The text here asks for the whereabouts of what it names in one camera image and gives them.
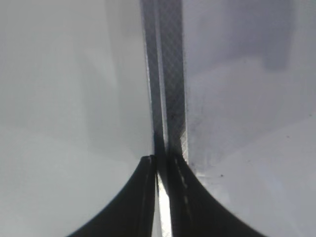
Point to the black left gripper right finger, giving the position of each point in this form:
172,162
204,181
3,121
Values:
194,211

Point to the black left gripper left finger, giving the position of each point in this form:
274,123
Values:
131,212

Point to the white whiteboard with grey frame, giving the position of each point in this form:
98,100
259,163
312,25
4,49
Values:
233,91

